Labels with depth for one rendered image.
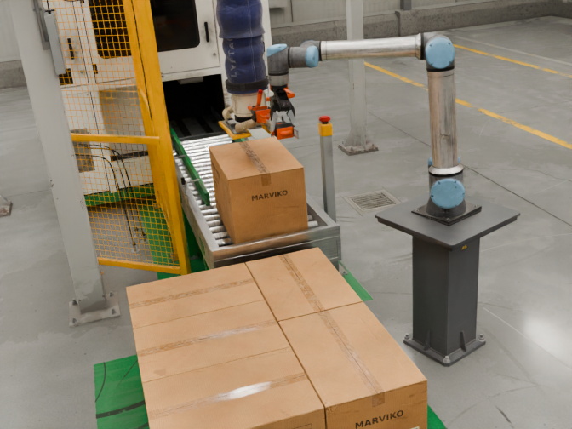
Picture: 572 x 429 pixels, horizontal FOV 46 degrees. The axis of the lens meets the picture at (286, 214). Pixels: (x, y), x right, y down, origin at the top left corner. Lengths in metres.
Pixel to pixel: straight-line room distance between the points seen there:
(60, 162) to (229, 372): 1.78
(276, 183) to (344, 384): 1.28
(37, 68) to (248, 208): 1.33
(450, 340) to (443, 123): 1.16
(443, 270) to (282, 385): 1.14
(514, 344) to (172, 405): 1.93
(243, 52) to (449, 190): 1.24
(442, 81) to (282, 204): 1.09
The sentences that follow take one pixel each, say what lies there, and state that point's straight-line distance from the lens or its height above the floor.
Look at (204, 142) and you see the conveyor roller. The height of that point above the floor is 0.54.
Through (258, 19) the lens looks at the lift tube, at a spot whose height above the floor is 1.68.
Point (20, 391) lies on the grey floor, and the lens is 3.81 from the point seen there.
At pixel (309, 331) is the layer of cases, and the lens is 2.81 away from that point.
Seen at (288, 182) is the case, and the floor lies 0.88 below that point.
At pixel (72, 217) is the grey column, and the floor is 0.65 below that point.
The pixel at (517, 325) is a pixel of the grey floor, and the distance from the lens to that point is 3.89.
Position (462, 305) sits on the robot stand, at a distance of 3.49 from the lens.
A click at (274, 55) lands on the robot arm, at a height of 1.59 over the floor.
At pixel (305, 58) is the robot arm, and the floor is 1.57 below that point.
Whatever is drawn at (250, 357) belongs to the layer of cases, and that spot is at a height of 0.54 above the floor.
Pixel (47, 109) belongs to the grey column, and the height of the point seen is 1.29.
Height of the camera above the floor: 2.10
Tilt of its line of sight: 23 degrees down
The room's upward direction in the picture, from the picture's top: 5 degrees counter-clockwise
